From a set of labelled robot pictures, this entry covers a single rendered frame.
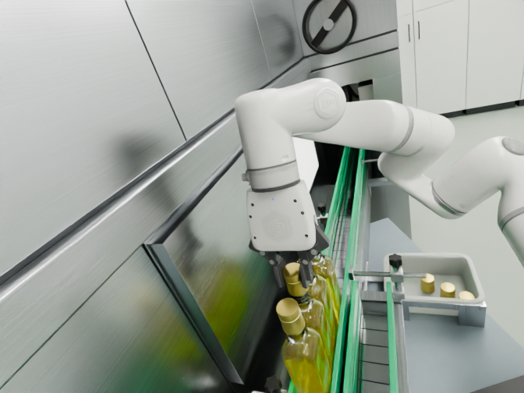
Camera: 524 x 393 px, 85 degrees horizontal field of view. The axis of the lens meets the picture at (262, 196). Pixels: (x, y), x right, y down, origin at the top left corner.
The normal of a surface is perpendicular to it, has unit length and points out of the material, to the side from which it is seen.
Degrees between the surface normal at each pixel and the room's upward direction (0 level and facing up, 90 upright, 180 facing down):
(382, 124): 57
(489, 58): 90
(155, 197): 90
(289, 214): 74
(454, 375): 0
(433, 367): 0
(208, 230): 90
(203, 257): 90
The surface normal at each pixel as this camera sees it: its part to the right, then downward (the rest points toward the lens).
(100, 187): 0.90, -0.08
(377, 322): -0.29, -0.84
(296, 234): -0.32, 0.28
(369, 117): -0.72, -0.11
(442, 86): -0.32, 0.53
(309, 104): 0.14, 0.16
